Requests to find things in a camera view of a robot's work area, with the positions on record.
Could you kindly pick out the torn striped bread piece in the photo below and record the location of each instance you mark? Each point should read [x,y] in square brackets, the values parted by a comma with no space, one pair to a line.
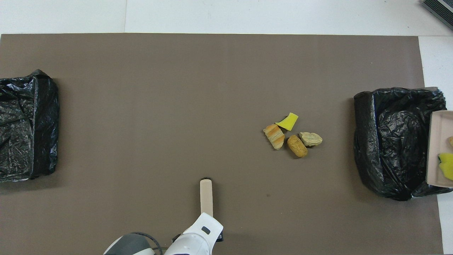
[451,142]

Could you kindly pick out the black bag lined bin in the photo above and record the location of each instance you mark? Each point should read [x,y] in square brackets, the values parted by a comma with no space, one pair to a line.
[389,148]
[21,152]

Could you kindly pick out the dark grey ribbed device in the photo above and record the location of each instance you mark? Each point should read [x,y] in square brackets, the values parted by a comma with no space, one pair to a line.
[440,9]

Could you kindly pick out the brown bread roll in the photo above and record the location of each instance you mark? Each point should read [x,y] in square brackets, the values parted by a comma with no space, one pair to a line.
[297,146]

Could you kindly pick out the brown table mat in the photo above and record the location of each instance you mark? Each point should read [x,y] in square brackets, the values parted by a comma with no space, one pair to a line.
[106,106]

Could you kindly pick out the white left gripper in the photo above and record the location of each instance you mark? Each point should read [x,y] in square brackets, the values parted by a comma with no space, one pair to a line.
[198,244]

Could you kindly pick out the striped orange bread piece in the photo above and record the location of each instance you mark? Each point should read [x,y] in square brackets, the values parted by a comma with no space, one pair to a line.
[275,136]

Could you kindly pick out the beige hand brush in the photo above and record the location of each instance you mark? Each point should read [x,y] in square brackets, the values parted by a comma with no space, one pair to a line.
[206,198]

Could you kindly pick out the beige plastic dustpan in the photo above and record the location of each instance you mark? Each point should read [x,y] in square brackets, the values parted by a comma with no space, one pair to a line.
[435,141]

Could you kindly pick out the pale bread piece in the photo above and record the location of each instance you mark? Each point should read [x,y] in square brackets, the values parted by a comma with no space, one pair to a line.
[311,139]

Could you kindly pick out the green and yellow sponge piece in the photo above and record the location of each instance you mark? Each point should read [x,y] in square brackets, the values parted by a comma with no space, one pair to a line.
[446,166]

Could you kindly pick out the yellow sponge wedge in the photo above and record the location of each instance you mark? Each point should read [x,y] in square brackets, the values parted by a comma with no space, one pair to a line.
[288,122]

